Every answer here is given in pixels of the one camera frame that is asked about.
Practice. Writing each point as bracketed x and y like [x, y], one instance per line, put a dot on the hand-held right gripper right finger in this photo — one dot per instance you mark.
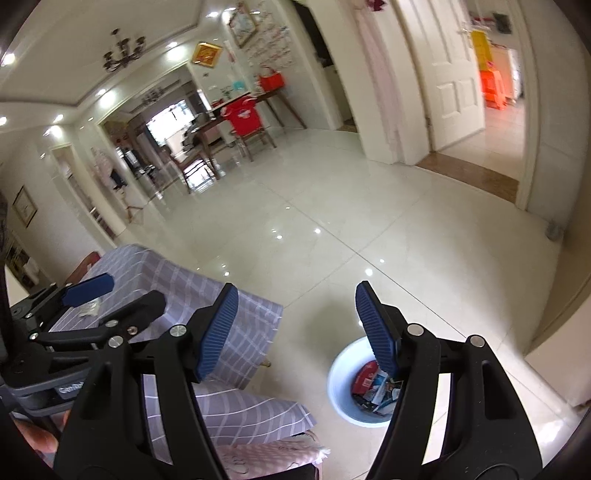
[375, 324]

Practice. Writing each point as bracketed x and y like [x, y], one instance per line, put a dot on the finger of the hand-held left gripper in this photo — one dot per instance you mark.
[143, 310]
[87, 290]

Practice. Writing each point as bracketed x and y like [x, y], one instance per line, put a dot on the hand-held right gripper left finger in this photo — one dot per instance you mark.
[217, 328]

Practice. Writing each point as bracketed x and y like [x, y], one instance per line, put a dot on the white wrapper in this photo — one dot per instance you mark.
[89, 309]

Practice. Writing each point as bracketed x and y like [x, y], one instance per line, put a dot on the light blue plastic bucket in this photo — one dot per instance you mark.
[339, 387]

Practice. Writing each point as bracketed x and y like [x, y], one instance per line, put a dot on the brown wooden chair back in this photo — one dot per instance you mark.
[82, 266]

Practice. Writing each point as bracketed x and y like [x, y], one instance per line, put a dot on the grey checked tablecloth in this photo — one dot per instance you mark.
[249, 323]

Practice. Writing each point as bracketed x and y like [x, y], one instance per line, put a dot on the pile of paper wrappers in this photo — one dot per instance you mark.
[381, 397]

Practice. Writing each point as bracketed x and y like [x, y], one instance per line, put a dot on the small wooden stand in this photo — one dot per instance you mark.
[133, 213]

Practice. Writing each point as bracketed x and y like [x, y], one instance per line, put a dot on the hanging clothes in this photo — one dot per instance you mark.
[107, 168]

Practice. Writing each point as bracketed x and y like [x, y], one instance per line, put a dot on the dark wooden chair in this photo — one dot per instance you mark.
[194, 168]

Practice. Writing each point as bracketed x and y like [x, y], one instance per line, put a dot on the wooden chair with shirt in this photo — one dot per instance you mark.
[254, 138]

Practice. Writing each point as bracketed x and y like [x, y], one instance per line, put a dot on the long wooden table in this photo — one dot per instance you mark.
[207, 127]

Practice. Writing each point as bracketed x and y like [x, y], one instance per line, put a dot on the small grey floor device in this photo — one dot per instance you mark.
[554, 230]

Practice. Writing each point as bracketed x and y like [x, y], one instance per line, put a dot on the small dark chandelier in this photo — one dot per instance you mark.
[151, 96]

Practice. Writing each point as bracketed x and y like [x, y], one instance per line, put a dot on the red shirt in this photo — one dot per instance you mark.
[242, 115]

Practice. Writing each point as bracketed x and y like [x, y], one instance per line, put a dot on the large black chandelier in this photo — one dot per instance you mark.
[123, 50]

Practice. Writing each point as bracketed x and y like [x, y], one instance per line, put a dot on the red handbag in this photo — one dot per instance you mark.
[271, 81]

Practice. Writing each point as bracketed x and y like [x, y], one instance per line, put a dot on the white panel door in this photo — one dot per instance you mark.
[448, 78]

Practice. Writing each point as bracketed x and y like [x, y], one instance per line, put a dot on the orange plastic stool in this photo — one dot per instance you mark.
[493, 90]

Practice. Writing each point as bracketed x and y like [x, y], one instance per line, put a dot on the gold framed red picture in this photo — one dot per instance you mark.
[206, 54]

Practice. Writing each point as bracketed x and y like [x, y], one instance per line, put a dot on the yellow box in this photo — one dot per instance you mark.
[480, 50]

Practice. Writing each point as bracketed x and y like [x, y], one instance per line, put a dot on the red door decoration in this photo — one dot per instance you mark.
[376, 4]

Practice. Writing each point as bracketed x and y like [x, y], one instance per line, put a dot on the small framed wall picture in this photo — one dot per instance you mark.
[25, 206]

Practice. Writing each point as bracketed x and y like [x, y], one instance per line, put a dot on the group of wall photo cards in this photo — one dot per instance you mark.
[272, 46]

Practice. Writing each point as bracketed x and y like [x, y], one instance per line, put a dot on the large framed wall picture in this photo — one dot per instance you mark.
[243, 23]

